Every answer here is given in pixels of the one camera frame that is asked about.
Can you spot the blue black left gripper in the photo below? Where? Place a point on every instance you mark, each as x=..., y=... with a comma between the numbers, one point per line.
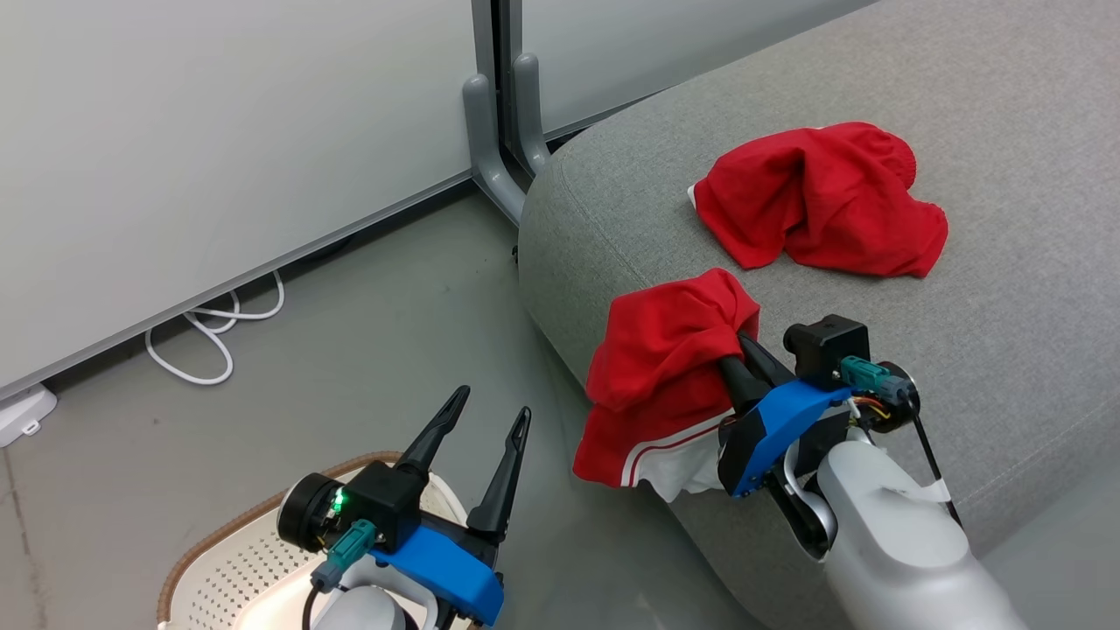
x=446, y=569

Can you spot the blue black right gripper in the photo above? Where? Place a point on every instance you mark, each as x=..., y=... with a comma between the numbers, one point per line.
x=779, y=420

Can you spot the red garment with white trim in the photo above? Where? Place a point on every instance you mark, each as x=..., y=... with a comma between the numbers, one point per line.
x=665, y=350

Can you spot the plain red garment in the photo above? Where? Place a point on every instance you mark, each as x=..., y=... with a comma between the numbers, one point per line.
x=822, y=201

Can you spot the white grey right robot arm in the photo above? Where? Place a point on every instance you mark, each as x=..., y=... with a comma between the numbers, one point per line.
x=892, y=542

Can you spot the white perforated basket brown rim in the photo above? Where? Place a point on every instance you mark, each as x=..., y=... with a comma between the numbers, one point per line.
x=236, y=569

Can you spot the black round right motor cap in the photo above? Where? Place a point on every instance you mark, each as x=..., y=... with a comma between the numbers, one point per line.
x=906, y=398

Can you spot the black round motor cap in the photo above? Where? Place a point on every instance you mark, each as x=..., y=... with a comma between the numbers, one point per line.
x=906, y=398
x=302, y=512

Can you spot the black round left motor cap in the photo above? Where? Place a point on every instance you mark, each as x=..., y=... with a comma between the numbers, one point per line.
x=302, y=512

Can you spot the grey fabric sofa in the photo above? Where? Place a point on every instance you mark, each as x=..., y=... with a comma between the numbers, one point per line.
x=1006, y=306

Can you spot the grey curved partition foot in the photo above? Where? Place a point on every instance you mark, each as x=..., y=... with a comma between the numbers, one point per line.
x=490, y=166
x=529, y=114

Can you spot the narrow white partition panel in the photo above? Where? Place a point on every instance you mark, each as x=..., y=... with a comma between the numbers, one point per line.
x=630, y=44

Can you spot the wide white partition panel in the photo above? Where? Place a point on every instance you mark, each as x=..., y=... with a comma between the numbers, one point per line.
x=219, y=131

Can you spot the white power strip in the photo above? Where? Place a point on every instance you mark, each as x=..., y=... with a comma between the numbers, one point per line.
x=24, y=416

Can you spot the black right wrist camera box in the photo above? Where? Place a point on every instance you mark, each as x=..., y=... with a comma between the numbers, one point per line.
x=831, y=346

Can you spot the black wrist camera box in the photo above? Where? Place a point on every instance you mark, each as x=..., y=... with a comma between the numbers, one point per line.
x=831, y=346
x=385, y=503

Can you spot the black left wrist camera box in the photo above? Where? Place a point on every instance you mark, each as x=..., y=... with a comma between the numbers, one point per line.
x=385, y=503

